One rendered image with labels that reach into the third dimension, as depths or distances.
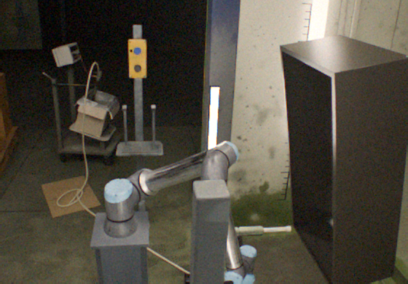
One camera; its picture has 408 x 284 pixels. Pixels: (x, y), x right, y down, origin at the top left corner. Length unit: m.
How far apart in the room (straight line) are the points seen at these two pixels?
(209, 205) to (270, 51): 2.07
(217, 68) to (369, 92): 1.19
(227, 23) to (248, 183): 1.20
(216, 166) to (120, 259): 0.80
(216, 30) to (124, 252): 1.44
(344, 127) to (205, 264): 1.09
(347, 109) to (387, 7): 1.45
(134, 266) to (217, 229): 1.60
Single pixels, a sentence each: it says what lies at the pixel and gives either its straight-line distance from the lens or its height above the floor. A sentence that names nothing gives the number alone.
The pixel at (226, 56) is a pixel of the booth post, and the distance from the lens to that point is 2.46.
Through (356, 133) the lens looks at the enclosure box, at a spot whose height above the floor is 1.38.
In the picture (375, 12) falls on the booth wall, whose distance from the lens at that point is 2.83.
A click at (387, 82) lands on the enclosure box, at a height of 1.60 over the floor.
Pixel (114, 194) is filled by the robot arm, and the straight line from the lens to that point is 1.94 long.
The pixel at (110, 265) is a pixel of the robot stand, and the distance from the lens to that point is 2.13.
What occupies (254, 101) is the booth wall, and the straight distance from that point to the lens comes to 2.59.
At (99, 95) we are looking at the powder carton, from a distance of 4.34.
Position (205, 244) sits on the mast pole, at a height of 1.56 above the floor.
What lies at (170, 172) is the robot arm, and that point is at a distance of 1.90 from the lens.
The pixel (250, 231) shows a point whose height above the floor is 0.55.
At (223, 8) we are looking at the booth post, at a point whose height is 1.78.
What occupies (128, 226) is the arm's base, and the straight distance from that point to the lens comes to 2.05.
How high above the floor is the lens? 1.91
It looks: 22 degrees down
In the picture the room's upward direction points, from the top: 3 degrees clockwise
